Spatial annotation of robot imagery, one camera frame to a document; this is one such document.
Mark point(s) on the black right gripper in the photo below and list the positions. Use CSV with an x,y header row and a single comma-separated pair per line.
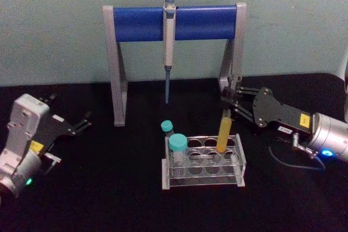
x,y
280,112

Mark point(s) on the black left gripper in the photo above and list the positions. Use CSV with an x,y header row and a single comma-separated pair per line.
x,y
58,128

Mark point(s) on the yellow liquid tube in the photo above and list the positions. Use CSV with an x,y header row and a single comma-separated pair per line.
x,y
224,137

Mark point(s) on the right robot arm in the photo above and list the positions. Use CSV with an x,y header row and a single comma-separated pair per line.
x,y
330,134

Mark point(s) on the clear plastic tube rack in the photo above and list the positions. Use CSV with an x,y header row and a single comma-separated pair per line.
x,y
233,161

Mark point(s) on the large teal capped tube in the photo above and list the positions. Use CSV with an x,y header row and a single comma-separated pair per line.
x,y
178,142

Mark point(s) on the small teal capped tube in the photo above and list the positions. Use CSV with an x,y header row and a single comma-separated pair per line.
x,y
166,126

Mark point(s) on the grey and blue pipette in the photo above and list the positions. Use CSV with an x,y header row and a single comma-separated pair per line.
x,y
168,41

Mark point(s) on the black table cloth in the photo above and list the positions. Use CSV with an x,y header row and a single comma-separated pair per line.
x,y
108,202

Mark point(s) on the grey pipette stand blue bar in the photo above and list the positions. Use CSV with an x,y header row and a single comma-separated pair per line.
x,y
141,22

